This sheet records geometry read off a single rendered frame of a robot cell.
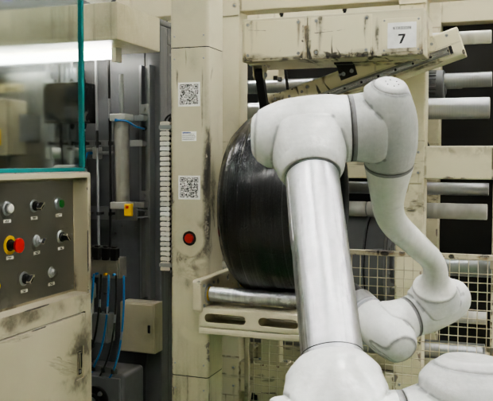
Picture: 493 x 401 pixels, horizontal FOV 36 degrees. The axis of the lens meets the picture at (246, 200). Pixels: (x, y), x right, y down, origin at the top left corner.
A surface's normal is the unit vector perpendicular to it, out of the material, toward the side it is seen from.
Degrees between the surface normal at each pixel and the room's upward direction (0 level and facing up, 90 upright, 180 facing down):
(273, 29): 90
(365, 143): 119
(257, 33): 90
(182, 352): 90
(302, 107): 54
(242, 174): 70
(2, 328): 90
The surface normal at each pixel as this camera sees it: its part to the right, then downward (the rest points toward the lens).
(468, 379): -0.22, -0.55
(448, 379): -0.47, -0.58
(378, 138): 0.17, 0.52
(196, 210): -0.34, 0.05
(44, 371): 0.94, 0.02
